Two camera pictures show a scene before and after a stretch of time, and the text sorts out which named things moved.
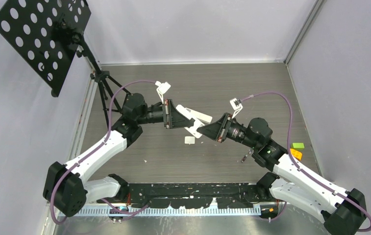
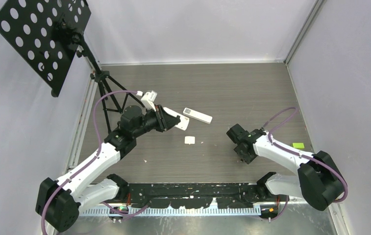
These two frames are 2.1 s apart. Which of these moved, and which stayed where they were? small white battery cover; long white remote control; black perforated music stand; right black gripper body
Moved: right black gripper body
Stayed: black perforated music stand; long white remote control; small white battery cover
